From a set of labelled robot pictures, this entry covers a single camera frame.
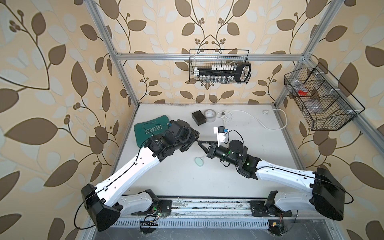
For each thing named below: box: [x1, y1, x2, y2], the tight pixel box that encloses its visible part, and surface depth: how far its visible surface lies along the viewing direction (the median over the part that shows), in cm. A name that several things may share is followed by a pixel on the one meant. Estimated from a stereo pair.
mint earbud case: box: [194, 156, 204, 167], surface depth 91 cm
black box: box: [192, 110, 207, 126], surface depth 111 cm
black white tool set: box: [194, 62, 252, 83], surface depth 86 cm
